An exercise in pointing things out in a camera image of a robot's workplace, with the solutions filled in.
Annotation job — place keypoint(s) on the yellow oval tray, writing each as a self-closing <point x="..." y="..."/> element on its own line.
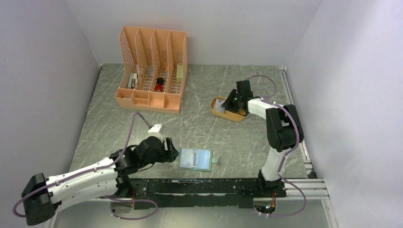
<point x="236" y="117"/>

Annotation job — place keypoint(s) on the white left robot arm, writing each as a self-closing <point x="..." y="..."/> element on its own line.
<point x="43" y="196"/>

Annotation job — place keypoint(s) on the green leather card holder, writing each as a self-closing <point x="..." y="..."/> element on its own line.
<point x="203" y="160"/>

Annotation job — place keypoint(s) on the red black stamp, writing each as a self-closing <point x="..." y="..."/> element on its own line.
<point x="159" y="84"/>

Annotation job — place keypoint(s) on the grey white utility knife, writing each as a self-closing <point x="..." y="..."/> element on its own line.
<point x="132" y="80"/>

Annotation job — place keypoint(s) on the grey credit card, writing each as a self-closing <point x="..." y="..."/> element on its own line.
<point x="218" y="106"/>

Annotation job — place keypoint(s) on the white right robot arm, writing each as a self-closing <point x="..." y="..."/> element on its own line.
<point x="284" y="130"/>

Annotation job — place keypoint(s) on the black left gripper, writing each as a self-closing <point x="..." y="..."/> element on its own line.
<point x="173" y="152"/>

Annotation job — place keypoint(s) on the pale green eraser box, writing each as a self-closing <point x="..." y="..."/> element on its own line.
<point x="179" y="73"/>

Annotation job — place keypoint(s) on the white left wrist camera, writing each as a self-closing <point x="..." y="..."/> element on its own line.
<point x="157" y="131"/>

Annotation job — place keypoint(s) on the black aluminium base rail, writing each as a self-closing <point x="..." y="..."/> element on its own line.
<point x="178" y="193"/>

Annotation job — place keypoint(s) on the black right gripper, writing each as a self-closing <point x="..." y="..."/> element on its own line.
<point x="228" y="104"/>

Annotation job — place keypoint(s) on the white VIP card in holder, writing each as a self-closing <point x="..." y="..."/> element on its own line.
<point x="187" y="158"/>

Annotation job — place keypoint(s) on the orange plastic desk organizer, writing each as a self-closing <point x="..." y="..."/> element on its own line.
<point x="152" y="53"/>

